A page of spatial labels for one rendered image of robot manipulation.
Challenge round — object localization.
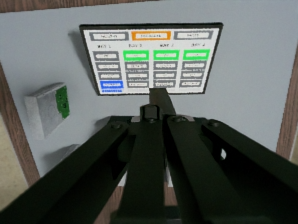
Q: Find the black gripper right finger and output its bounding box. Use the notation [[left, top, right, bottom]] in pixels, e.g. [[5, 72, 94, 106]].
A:
[[158, 88, 298, 224]]

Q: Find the black drive dock housing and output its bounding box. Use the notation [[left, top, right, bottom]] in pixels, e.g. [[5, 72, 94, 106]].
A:
[[107, 116, 207, 182]]

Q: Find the status display panel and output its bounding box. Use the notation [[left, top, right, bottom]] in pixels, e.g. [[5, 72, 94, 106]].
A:
[[79, 22, 224, 96]]

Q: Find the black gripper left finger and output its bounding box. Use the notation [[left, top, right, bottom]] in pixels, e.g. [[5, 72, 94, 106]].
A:
[[0, 88, 167, 224]]

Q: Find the light grey flat mat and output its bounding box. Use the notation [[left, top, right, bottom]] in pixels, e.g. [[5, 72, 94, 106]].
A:
[[0, 0, 298, 177]]

